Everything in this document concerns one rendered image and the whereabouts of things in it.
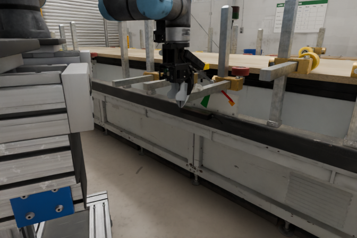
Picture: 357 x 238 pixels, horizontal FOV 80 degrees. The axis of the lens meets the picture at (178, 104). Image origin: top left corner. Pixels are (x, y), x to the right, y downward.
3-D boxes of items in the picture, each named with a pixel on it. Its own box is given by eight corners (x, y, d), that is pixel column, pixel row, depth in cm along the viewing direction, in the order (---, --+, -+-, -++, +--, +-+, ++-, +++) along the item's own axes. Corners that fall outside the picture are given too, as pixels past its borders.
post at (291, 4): (276, 129, 85) (296, -4, 70) (268, 127, 87) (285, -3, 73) (279, 127, 87) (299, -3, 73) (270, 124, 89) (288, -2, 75)
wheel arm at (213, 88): (187, 104, 72) (187, 93, 71) (179, 103, 75) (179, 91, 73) (244, 84, 103) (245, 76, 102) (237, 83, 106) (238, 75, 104)
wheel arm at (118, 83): (116, 88, 108) (115, 81, 107) (112, 87, 110) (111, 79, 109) (173, 77, 139) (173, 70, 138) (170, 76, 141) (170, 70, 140)
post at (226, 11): (221, 116, 101) (228, 5, 86) (215, 113, 103) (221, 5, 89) (225, 113, 103) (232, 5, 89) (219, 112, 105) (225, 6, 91)
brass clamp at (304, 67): (306, 75, 72) (309, 59, 71) (266, 70, 81) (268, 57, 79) (311, 72, 77) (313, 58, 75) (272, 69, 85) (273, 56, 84)
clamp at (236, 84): (237, 91, 92) (238, 79, 90) (210, 86, 100) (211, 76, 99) (243, 88, 96) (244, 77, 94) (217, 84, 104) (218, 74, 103)
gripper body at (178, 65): (158, 82, 68) (157, 42, 64) (176, 78, 74) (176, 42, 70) (176, 85, 63) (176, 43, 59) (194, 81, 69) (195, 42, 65)
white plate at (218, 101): (236, 118, 94) (238, 96, 91) (190, 105, 111) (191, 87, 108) (237, 117, 95) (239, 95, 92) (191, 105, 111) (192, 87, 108)
